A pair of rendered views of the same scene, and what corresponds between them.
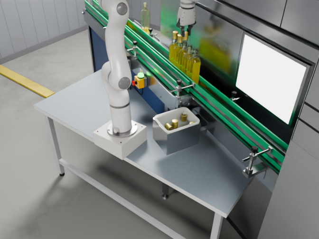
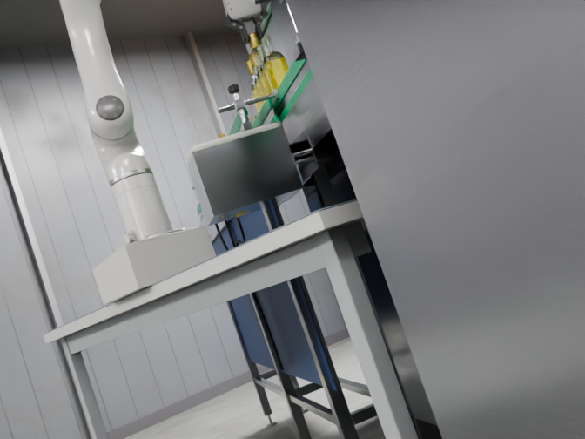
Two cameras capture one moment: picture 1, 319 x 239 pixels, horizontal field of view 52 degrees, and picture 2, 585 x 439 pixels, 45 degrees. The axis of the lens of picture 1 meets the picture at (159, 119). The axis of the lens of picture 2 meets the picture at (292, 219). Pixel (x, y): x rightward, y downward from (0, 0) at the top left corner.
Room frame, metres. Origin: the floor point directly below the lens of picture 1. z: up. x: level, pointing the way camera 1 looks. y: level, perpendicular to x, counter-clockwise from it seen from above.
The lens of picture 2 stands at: (-0.11, -0.62, 0.66)
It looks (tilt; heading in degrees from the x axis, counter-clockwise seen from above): 4 degrees up; 15
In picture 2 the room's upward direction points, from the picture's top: 19 degrees counter-clockwise
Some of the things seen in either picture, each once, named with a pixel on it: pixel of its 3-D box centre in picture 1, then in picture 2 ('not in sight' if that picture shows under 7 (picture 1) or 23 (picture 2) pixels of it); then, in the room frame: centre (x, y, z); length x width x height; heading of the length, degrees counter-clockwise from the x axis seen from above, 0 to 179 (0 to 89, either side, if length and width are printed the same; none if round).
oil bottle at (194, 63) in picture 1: (193, 72); (283, 89); (1.77, -0.20, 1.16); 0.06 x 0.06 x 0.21; 30
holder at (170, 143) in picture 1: (180, 129); (253, 174); (1.51, -0.12, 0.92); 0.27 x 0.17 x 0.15; 119
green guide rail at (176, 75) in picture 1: (129, 35); (234, 176); (2.47, 0.25, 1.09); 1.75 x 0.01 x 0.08; 29
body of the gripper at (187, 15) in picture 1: (186, 14); (240, 1); (1.87, -0.15, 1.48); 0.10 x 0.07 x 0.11; 119
